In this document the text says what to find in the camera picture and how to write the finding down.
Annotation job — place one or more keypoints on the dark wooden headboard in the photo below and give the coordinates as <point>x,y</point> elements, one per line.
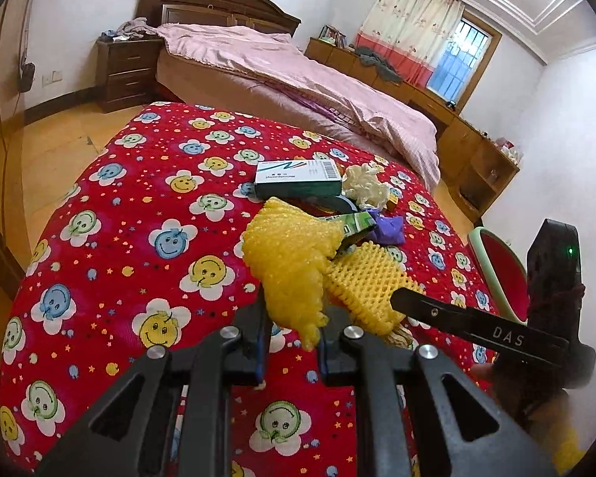
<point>261,15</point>

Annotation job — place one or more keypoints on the green wrapper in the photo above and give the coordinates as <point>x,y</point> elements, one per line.
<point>356,227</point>

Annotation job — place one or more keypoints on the cream paper ball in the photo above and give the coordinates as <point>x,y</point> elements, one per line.
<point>360,183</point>

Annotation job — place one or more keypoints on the person's right hand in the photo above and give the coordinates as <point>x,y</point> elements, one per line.
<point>485,373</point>

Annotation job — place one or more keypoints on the purple plastic bag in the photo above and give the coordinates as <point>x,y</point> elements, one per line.
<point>388,231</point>

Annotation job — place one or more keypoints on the floral curtain with red hem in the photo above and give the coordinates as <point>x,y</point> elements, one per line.
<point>411,34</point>

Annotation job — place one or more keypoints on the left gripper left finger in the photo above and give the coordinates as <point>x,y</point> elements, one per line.
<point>168,402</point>

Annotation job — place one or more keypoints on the long wooden cabinet desk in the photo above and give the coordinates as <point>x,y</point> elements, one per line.
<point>474,168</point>

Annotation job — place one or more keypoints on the yellow foam fruit net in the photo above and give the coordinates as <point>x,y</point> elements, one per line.
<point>364,280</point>

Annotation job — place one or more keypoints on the red flower-print blanket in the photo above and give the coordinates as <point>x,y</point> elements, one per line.
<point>146,249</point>

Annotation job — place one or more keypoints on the red bin with green rim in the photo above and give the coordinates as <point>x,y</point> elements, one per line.
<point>503,273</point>

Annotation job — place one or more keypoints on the green and white box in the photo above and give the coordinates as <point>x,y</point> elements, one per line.
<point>300,178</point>

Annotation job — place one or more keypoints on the dark wooden nightstand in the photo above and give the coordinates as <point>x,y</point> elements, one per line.
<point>126,72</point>

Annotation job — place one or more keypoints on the window with blue light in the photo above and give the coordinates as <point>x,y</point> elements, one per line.
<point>464,59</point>

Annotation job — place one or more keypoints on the yellow bubble wrap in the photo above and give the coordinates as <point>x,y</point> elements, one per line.
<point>289,252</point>

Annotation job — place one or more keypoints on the dark clothes on cabinet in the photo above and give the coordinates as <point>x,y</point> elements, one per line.
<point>370,58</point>

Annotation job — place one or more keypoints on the peanut shells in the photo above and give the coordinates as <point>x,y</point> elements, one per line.
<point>401,338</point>

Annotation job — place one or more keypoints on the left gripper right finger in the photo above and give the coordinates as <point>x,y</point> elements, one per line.
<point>417,411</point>

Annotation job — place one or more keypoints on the pink bed quilt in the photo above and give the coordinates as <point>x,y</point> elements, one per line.
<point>272,58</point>

